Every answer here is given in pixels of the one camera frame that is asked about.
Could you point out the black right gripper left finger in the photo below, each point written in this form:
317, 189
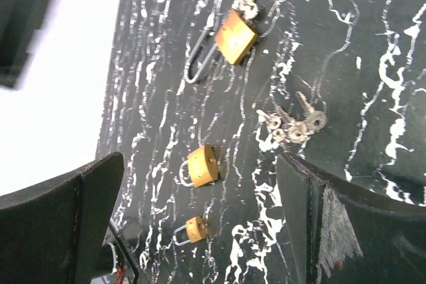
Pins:
52, 232

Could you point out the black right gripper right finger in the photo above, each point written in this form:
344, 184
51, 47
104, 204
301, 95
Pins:
342, 233

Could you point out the large brass padlock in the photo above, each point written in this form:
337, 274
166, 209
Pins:
234, 39

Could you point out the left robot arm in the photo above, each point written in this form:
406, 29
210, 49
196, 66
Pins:
19, 20

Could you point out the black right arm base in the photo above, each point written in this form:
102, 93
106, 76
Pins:
116, 262

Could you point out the small brass padlock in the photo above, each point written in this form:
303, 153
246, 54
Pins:
195, 229

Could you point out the medium brass padlock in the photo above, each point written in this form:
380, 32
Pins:
200, 168

